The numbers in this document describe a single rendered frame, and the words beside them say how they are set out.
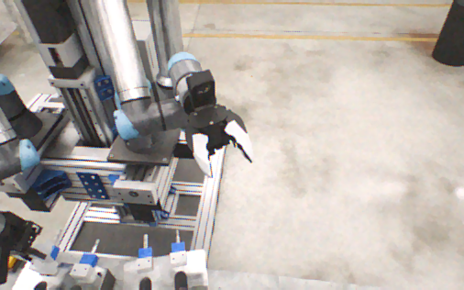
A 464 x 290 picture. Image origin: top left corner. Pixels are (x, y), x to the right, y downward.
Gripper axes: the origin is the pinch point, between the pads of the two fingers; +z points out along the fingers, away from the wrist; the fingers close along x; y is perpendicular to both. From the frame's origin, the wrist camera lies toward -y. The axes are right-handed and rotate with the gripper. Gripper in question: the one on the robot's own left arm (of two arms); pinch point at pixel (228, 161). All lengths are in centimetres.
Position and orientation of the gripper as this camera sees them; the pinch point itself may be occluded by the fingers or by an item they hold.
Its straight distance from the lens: 50.3
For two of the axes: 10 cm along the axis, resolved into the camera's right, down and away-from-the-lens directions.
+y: 1.3, 6.5, 7.5
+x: -9.3, 3.4, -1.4
